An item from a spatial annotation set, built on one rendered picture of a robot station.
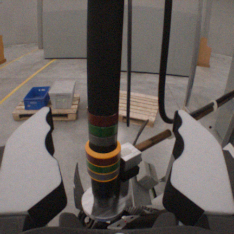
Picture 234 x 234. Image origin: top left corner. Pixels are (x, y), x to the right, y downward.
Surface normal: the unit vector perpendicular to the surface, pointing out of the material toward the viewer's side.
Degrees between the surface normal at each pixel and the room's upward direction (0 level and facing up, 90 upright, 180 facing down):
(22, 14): 90
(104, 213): 0
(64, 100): 95
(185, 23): 90
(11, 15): 90
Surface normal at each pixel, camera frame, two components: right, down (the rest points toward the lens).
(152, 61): -0.04, 0.50
